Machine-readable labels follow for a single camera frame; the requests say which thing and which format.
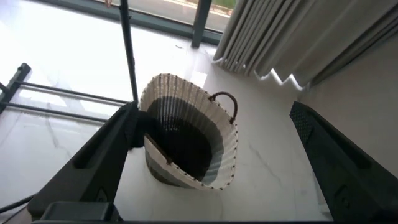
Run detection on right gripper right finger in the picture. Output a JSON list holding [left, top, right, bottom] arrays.
[[289, 101, 398, 224]]

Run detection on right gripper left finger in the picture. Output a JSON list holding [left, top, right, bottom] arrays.
[[27, 101, 140, 222]]

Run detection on black clothes rack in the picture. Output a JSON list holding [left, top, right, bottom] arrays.
[[0, 0, 140, 124]]

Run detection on white laundry basket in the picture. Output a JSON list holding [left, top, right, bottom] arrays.
[[138, 73, 239, 191]]

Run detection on beige curtain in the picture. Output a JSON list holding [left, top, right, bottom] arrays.
[[212, 0, 398, 91]]

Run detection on window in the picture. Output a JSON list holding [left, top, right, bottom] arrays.
[[30, 0, 238, 48]]

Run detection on black cable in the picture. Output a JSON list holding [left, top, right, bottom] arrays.
[[0, 193, 35, 215]]

